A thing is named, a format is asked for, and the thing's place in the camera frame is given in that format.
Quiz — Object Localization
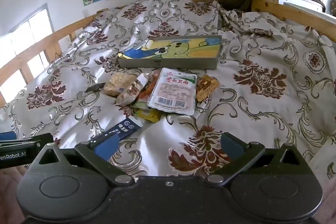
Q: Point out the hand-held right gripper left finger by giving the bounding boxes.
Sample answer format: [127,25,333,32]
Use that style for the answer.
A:
[31,132,135,187]

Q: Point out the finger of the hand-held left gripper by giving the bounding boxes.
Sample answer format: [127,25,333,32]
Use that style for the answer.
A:
[0,133,54,151]
[0,132,17,141]

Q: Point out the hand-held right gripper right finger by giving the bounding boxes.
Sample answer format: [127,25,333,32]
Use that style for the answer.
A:
[205,132,306,187]

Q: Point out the blue white snack packet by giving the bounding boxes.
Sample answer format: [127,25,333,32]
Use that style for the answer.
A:
[91,115,143,144]

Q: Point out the yellow snack packet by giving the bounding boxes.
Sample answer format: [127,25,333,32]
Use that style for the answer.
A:
[134,109,163,123]

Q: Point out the clear snack packet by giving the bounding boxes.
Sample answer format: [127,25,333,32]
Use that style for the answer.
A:
[116,74,149,106]

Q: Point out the rice puff cake packet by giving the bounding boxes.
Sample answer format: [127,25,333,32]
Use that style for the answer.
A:
[102,72,138,97]

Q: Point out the brown orange snack packet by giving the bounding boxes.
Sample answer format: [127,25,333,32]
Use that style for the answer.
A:
[196,76,220,102]

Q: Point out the orange red snack packet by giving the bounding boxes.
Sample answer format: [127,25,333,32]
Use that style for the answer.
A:
[138,74,161,102]

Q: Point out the white tofu packet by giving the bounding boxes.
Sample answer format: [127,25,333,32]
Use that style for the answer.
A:
[147,68,197,115]

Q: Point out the grey tray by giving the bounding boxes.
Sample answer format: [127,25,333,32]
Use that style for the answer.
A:
[117,35,222,70]

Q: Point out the floral printed blanket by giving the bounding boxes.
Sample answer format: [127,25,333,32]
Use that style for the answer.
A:
[0,0,336,188]

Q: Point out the small black hair clip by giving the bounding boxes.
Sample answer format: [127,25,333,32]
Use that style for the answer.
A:
[85,84,103,93]

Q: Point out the wooden bed frame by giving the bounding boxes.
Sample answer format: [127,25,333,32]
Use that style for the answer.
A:
[0,0,336,109]

